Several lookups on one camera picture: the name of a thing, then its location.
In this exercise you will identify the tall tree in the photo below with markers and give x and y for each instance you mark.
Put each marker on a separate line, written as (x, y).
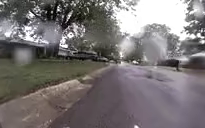
(200, 20)

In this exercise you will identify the dark car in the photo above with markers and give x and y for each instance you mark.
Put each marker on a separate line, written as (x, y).
(103, 59)

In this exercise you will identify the grey asphalt road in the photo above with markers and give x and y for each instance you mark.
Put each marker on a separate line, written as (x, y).
(140, 100)

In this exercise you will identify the grass verge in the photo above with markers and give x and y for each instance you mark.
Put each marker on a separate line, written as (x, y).
(200, 72)

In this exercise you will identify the pale car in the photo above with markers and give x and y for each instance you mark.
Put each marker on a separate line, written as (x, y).
(135, 62)

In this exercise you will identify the grass lawn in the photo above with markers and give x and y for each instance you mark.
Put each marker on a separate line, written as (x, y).
(26, 75)

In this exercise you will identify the grey-roofed house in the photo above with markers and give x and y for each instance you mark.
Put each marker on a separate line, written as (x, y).
(201, 59)

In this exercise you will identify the low house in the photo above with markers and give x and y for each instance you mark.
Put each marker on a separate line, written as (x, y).
(3, 48)

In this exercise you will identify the group of trees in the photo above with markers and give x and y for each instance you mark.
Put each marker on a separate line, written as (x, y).
(156, 36)

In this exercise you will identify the robot's own part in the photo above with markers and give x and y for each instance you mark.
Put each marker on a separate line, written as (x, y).
(136, 126)

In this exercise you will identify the concrete kerb gutter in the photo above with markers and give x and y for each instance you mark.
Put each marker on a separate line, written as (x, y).
(33, 107)

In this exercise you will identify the big spreading tree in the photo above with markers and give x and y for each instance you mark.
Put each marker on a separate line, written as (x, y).
(56, 20)

